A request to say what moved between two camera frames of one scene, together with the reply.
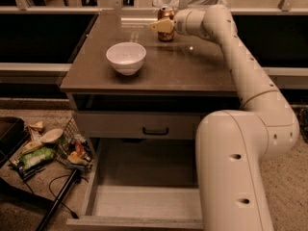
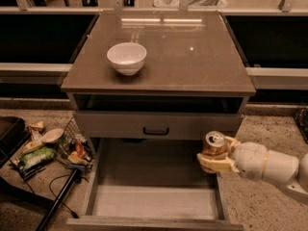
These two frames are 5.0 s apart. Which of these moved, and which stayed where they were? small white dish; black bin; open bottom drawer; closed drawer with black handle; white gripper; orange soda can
Moved: white gripper; orange soda can
Stayed: closed drawer with black handle; open bottom drawer; small white dish; black bin
